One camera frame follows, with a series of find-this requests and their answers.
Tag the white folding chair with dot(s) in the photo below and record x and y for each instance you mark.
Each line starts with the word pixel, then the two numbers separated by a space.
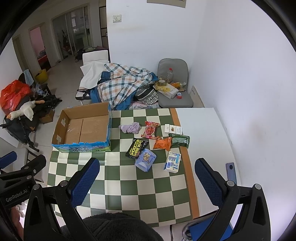
pixel 84 94

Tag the orange snack pack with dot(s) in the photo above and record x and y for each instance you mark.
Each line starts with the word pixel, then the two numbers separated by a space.
pixel 163 144

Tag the yellow bucket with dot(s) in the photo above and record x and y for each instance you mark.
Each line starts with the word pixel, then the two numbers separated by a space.
pixel 42 76

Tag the red plastic bag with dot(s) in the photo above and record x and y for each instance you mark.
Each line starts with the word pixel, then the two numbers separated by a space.
pixel 12 95

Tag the black yellow wipes pack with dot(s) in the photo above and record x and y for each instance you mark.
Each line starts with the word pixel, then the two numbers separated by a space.
pixel 137 146

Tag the open cardboard box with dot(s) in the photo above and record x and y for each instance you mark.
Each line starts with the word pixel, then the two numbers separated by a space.
pixel 85 128

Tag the blue smartphone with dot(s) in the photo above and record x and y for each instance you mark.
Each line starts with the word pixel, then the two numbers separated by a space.
pixel 231 173

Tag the white blue tissue pack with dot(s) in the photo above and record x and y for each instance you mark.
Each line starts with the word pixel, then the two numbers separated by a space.
pixel 172 162

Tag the lavender cloth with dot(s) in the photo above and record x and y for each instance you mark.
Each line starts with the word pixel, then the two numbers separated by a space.
pixel 132 128

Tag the tape roll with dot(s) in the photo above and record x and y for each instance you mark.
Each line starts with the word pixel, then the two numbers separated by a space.
pixel 161 82

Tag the red floral wipes pack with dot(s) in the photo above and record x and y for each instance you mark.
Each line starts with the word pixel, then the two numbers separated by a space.
pixel 150 130

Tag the floral pink cloth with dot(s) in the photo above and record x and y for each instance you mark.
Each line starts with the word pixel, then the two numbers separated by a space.
pixel 139 105

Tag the plastic bottle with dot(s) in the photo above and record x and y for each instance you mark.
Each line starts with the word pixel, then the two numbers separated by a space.
pixel 169 75

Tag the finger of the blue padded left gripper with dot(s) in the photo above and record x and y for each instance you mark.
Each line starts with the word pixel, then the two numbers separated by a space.
pixel 7 159

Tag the white sheet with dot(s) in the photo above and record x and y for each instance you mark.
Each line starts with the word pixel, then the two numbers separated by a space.
pixel 91 74

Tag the white yellow box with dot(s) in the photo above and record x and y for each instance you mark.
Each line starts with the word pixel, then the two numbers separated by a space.
pixel 168 91

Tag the black stroller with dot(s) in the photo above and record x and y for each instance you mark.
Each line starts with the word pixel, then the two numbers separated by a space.
pixel 21 128

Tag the small brown cardboard box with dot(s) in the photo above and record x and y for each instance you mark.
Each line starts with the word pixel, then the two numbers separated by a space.
pixel 47 116

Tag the wall switch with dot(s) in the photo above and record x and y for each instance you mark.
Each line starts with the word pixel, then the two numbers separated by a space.
pixel 117 18

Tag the flat cardboard piece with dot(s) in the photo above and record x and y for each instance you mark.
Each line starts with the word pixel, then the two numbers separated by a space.
pixel 197 102

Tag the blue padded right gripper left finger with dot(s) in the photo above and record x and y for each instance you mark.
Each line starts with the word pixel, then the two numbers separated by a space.
pixel 82 180

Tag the plaid blanket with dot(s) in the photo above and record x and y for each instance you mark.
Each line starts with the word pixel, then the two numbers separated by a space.
pixel 118 70

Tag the light blue tissue pack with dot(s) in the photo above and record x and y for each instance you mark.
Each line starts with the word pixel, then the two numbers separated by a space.
pixel 145 160

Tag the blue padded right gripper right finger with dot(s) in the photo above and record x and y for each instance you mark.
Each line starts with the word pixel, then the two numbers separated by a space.
pixel 211 181

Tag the green snack pack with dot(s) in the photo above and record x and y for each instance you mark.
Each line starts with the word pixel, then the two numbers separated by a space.
pixel 179 140

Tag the blue quilt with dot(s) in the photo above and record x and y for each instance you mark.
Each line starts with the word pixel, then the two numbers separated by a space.
pixel 124 104

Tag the white goose plush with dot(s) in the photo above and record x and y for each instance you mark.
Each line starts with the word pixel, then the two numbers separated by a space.
pixel 25 110

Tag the black white patterned bag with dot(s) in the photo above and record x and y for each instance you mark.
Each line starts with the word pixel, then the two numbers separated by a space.
pixel 146 95

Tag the white card box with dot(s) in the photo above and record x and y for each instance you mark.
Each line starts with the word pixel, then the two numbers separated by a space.
pixel 173 129

